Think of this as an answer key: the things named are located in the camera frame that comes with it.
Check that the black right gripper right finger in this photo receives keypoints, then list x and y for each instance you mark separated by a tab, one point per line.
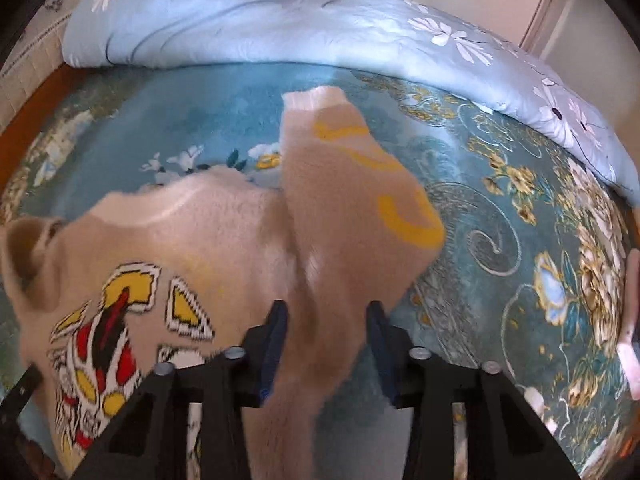
505	438

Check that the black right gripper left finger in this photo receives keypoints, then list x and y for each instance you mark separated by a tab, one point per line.
147	438

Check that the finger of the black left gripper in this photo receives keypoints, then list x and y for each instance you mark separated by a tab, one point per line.
17	398

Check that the beige fuzzy knit sweater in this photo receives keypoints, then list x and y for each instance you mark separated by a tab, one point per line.
180	272

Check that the teal floral plush blanket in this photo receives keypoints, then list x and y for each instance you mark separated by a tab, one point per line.
532	273

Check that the beige quilted headboard cover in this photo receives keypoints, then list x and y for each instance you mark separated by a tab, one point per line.
36	54

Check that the light blue floral duvet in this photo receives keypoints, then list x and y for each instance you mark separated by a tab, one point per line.
396	38

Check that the brown wooden bed frame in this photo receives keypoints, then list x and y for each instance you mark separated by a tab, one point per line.
26	124

